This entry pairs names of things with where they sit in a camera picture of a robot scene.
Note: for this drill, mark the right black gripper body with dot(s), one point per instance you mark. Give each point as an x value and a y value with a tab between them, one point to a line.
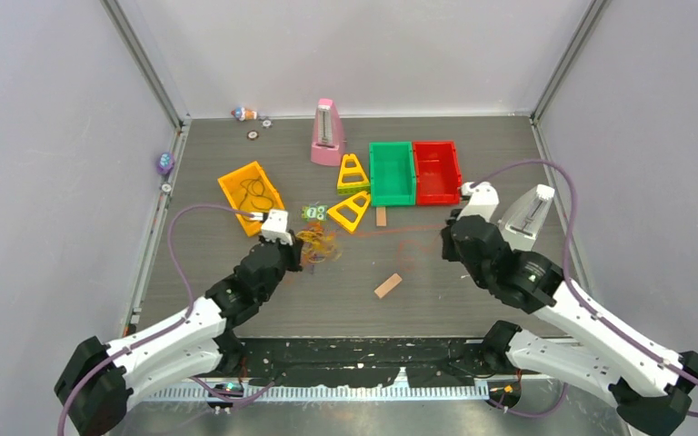
451	252

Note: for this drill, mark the orange plastic bin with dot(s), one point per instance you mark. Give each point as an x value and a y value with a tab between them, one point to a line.
249	189

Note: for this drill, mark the small wooden block upright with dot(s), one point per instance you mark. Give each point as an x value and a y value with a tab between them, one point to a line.
380	216

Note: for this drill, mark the purple toy ball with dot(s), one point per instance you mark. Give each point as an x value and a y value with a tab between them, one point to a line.
165	163

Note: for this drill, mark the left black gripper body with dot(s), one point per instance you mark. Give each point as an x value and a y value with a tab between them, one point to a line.
287	262

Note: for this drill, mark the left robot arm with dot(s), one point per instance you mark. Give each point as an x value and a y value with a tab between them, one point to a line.
102	382

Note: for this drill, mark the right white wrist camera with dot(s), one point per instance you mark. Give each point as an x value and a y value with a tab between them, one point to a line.
482	200

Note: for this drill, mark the yellow triangle block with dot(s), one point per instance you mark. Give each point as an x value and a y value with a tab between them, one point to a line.
352	177
349	213

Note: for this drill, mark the yellow triangle block lower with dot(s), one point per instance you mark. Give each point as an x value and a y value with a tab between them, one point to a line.
349	213

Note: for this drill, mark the green owl toy block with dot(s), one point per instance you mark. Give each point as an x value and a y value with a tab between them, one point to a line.
314	213

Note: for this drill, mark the small toy figurine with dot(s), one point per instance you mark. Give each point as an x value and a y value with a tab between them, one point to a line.
243	114

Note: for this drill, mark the flat wooden block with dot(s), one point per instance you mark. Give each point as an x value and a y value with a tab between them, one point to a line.
387	286

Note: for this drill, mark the white metronome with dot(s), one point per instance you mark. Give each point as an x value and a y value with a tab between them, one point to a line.
523	220

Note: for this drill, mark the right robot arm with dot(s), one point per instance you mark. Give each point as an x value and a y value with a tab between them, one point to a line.
640	378

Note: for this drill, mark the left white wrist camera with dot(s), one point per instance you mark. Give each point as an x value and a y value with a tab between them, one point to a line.
274	226

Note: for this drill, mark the pink metronome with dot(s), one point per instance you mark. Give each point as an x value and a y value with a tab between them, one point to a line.
328	139

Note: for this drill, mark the green plastic bin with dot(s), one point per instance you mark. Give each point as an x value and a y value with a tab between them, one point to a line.
393	179

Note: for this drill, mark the red plastic bin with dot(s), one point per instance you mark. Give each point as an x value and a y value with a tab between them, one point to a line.
438	174

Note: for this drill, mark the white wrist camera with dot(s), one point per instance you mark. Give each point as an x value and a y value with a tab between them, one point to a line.
482	200
274	226

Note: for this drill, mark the yellow triangle block upper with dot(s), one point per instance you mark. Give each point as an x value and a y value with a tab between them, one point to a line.
352	177

